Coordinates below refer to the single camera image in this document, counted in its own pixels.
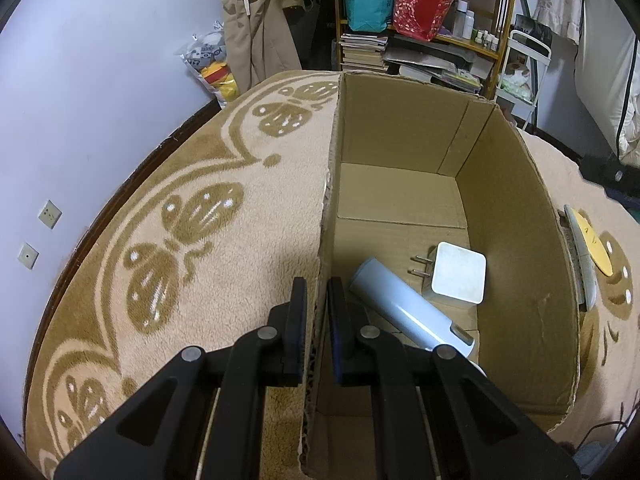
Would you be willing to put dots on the red patterned gift bag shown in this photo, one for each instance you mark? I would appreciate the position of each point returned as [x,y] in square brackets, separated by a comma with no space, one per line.
[417,10]

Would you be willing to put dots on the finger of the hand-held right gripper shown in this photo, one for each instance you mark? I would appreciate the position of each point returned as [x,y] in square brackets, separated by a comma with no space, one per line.
[612,175]

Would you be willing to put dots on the white wall socket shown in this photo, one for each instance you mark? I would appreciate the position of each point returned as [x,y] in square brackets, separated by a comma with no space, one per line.
[27,255]
[50,214]

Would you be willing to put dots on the grey remote control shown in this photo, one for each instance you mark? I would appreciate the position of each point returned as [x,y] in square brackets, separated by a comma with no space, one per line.
[582,270]

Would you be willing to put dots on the dark printed bag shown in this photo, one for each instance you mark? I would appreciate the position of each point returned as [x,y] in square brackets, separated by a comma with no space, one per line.
[532,25]

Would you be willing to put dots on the beige patterned blanket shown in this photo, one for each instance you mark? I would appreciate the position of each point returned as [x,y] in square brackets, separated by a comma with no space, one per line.
[225,270]

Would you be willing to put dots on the pile of papers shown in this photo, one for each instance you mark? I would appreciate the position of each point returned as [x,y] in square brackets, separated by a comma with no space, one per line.
[430,60]

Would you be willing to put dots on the short white bottle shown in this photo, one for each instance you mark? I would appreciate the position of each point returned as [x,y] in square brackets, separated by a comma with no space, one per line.
[470,25]

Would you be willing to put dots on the grey plush toy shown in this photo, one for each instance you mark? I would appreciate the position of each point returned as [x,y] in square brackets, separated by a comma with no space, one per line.
[207,50]

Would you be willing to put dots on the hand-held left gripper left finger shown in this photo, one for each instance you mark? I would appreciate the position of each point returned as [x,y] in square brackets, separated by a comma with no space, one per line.
[302,320]

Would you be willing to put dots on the stack of books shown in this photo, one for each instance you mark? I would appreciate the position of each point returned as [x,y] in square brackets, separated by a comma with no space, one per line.
[362,52]

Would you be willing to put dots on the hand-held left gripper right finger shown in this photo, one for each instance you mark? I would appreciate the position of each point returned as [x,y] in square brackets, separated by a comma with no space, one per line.
[334,330]

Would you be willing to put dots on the white plug charger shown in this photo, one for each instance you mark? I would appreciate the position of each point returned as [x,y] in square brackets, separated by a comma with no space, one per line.
[457,272]

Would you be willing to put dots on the white metal cart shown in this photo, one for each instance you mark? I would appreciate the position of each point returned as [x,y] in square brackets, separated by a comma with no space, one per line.
[530,37]

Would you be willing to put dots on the pale blue cylindrical tube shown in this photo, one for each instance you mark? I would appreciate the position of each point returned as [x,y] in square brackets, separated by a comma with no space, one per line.
[400,305]

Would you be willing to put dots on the beige hanging coat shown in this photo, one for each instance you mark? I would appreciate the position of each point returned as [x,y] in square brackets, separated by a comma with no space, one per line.
[260,35]

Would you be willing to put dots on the dark hanging garment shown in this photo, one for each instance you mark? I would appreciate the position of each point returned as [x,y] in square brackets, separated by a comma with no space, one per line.
[310,25]

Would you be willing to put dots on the tall white bottle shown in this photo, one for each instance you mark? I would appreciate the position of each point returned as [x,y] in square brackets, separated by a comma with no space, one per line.
[460,17]

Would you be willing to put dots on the cardboard box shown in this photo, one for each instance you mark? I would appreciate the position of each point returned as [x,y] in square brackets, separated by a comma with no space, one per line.
[515,260]

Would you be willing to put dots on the yellow disc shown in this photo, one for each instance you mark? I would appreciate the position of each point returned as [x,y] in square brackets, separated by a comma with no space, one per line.
[596,247]

